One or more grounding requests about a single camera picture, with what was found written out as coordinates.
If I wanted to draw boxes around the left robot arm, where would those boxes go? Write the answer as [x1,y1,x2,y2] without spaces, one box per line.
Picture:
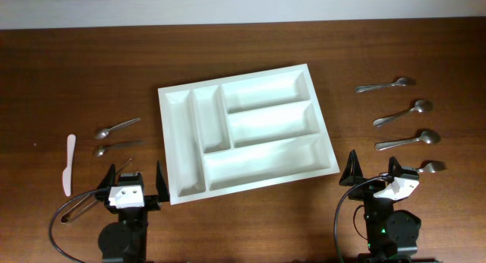
[95,163,170,263]

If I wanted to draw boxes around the steel spoon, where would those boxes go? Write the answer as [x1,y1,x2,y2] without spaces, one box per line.
[375,130,441,151]
[355,77,415,93]
[373,100,434,127]

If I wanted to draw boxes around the upper small steel teaspoon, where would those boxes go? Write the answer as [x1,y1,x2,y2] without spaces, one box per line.
[94,118,140,140]

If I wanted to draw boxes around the white plastic knife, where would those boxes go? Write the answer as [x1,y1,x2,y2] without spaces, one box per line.
[62,134,77,197]

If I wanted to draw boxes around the right black cable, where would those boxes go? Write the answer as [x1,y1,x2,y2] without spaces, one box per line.
[333,175,388,263]

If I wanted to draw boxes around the white plastic cutlery tray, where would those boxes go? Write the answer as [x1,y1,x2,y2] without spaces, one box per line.
[158,64,339,204]

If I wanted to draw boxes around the lower small steel teaspoon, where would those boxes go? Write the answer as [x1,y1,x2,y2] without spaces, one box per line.
[93,141,145,157]

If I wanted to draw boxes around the steel serrated tongs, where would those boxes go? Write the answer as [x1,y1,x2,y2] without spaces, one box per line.
[60,158,134,224]

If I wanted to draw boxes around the small steel teaspoon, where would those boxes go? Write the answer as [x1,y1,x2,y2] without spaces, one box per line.
[93,141,145,157]
[94,118,140,140]

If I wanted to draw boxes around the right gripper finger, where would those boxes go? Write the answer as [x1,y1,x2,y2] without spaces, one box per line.
[339,150,364,186]
[388,157,402,177]

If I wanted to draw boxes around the black cable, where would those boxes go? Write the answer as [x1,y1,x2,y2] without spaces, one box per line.
[48,189,100,263]
[333,175,388,263]

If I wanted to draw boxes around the steel fork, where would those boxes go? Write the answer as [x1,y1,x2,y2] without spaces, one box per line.
[415,161,447,173]

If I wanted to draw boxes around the left black cable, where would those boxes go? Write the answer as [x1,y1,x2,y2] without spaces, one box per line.
[48,189,100,263]

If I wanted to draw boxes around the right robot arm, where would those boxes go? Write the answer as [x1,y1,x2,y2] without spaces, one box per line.
[333,151,421,262]

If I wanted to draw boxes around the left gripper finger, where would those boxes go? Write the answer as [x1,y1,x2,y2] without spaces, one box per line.
[156,161,170,202]
[97,164,116,189]

